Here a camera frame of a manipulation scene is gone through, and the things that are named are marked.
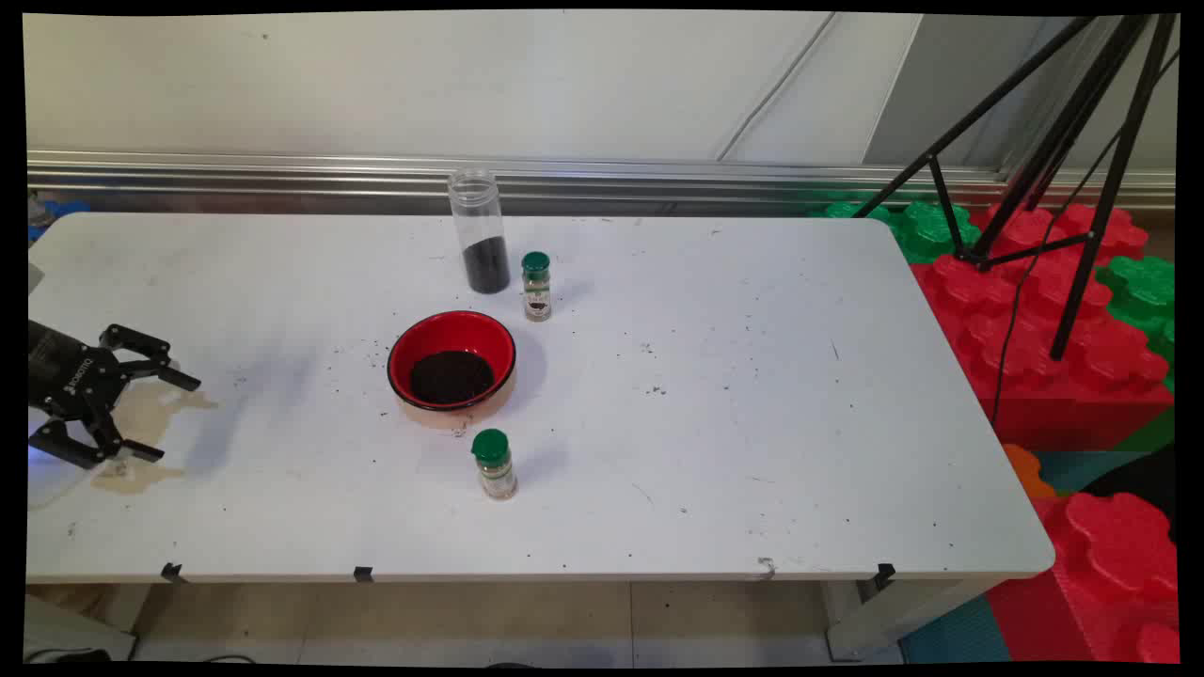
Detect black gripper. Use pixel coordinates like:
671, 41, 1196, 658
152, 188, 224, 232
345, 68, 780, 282
27, 320, 202, 470

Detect clear plastic jar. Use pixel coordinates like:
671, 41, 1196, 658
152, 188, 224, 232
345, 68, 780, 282
448, 169, 512, 295

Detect blue foam piece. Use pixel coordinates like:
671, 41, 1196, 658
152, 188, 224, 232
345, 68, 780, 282
28, 196, 91, 242

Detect white table leg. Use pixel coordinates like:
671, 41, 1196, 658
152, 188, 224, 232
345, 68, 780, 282
826, 575, 1000, 662
24, 592, 138, 662

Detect red bowl, black rim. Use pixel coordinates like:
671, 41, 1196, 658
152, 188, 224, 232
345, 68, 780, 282
387, 310, 518, 415

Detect black seed pile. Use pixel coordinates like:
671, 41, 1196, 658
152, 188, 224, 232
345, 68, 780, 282
409, 350, 496, 406

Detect green-capped spice jar, light contents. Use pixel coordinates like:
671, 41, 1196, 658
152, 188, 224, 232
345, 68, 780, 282
470, 429, 519, 502

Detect green-capped spice jar, dark contents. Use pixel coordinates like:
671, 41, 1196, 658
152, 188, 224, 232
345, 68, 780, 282
521, 251, 553, 323

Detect green foam block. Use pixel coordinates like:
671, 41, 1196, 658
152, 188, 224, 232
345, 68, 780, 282
814, 199, 984, 265
1096, 254, 1177, 392

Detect teal foam mat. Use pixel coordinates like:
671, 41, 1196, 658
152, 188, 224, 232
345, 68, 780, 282
898, 592, 1013, 665

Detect orange foam piece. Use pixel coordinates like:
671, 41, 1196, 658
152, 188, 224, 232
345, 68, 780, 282
1002, 444, 1059, 500

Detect large red foam block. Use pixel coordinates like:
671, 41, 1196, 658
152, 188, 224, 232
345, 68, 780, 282
908, 202, 1175, 452

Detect black tripod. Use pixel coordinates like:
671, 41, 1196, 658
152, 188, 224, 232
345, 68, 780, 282
851, 13, 1180, 362

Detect aluminium rail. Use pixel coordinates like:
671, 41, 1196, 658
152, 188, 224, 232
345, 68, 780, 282
26, 149, 1177, 212

